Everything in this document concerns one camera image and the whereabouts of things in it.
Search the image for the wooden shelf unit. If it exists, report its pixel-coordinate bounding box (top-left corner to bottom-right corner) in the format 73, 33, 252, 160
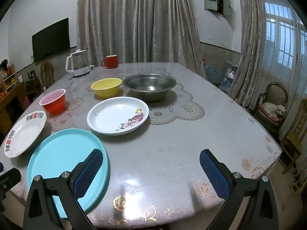
0, 63, 26, 135

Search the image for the narrow beige curtain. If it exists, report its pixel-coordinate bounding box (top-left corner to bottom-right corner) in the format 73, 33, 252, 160
228, 0, 271, 106

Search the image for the white plate with red print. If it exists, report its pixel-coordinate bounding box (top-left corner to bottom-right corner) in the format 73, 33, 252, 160
4, 111, 47, 159

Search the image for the red plastic bowl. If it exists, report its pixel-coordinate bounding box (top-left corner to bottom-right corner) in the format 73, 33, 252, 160
39, 89, 66, 115

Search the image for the red mug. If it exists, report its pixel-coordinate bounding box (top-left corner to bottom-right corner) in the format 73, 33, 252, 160
101, 55, 119, 69

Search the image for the white dog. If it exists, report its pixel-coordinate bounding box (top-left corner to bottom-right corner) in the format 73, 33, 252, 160
262, 102, 286, 121

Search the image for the wide beige curtain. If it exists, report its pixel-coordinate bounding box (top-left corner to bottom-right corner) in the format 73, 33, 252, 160
77, 0, 207, 77

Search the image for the stainless steel bowl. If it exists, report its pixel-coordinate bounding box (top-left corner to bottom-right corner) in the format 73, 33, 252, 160
122, 74, 177, 102

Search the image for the window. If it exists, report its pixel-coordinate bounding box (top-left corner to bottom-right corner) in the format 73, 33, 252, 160
264, 2, 307, 70

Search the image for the grey wall electric box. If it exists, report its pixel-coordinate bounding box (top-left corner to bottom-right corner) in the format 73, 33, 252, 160
204, 0, 232, 17

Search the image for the light blue round plate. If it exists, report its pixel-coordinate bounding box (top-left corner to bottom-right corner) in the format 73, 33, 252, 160
26, 129, 110, 219

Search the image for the white plate with pink roses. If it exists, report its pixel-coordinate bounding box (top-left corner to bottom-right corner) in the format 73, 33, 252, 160
87, 96, 150, 136

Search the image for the yellow bowl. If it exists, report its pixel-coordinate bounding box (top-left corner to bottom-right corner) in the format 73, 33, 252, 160
91, 78, 122, 98

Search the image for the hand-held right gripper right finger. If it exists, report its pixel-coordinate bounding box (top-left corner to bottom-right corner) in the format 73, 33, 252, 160
200, 149, 280, 230

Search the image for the white electric kettle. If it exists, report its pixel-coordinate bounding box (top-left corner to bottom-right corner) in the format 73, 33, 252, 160
66, 49, 91, 77

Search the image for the lace floral table mat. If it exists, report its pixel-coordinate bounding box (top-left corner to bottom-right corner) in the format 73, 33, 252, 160
49, 73, 205, 131

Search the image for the black wall television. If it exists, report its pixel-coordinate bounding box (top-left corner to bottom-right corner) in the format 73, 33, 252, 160
32, 17, 70, 61

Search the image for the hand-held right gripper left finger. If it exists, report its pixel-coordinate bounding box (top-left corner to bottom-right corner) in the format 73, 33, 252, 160
23, 149, 104, 230

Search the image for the dark wooden armchair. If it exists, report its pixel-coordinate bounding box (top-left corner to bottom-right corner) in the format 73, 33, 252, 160
254, 82, 288, 135

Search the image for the rattan chair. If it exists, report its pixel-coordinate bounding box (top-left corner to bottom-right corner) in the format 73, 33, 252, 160
40, 62, 54, 88

